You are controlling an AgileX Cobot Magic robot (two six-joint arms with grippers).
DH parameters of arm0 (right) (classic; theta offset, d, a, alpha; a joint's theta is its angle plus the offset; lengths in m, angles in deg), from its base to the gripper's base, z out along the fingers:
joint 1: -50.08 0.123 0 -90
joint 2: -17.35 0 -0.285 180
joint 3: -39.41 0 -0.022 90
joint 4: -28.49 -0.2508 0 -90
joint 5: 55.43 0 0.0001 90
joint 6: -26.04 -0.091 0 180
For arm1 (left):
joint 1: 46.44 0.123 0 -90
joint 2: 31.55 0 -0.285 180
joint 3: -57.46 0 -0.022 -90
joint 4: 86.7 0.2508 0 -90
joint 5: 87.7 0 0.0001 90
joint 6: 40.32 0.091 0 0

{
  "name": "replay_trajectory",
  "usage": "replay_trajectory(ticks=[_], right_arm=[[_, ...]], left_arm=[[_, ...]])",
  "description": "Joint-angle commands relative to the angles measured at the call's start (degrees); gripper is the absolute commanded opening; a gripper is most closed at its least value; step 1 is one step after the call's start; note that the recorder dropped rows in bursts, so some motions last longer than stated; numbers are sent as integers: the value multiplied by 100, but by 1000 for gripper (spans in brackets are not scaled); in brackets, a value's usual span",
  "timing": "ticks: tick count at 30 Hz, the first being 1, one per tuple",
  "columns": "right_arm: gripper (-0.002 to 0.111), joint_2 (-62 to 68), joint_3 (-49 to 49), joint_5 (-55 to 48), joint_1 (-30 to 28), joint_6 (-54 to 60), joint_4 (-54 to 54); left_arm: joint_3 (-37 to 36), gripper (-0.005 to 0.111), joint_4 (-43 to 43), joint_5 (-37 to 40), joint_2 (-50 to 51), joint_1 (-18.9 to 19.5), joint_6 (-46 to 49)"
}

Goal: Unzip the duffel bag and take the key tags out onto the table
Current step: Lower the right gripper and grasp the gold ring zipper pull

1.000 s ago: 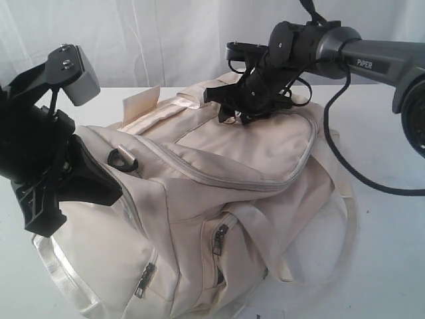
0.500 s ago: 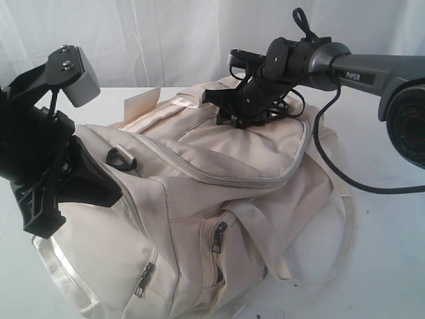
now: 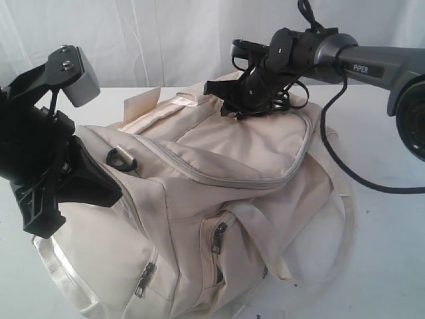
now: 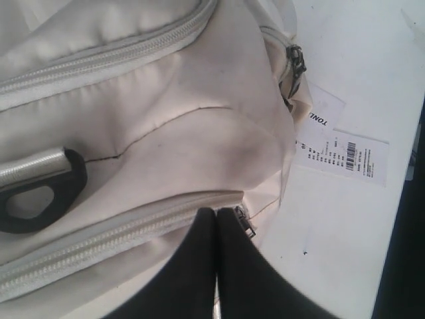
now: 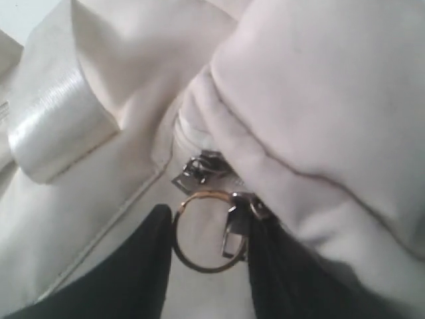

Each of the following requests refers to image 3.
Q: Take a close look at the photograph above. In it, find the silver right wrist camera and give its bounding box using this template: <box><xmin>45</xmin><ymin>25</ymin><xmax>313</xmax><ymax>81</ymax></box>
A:
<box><xmin>230</xmin><ymin>39</ymin><xmax>269</xmax><ymax>71</ymax></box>

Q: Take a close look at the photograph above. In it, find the cream fabric duffel bag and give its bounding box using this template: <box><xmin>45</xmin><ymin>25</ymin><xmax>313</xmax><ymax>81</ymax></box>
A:
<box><xmin>33</xmin><ymin>83</ymin><xmax>355</xmax><ymax>318</ymax></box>

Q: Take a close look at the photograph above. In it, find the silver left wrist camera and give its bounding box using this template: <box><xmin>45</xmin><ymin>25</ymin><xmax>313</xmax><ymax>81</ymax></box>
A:
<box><xmin>45</xmin><ymin>45</ymin><xmax>100</xmax><ymax>108</ymax></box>

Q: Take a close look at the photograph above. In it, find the black cable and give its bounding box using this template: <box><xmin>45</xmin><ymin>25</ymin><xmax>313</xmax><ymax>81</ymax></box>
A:
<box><xmin>232</xmin><ymin>0</ymin><xmax>425</xmax><ymax>195</ymax></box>

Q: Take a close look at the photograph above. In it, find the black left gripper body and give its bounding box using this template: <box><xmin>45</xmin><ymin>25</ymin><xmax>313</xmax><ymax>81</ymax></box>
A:
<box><xmin>0</xmin><ymin>84</ymin><xmax>77</xmax><ymax>240</ymax></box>

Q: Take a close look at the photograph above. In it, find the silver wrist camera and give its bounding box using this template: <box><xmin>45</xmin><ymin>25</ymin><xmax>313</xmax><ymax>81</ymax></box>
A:
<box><xmin>230</xmin><ymin>39</ymin><xmax>269</xmax><ymax>71</ymax></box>
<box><xmin>45</xmin><ymin>45</ymin><xmax>100</xmax><ymax>108</ymax></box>

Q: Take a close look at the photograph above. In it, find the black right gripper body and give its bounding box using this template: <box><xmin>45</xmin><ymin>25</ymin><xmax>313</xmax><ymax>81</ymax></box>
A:
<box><xmin>220</xmin><ymin>61</ymin><xmax>296</xmax><ymax>118</ymax></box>

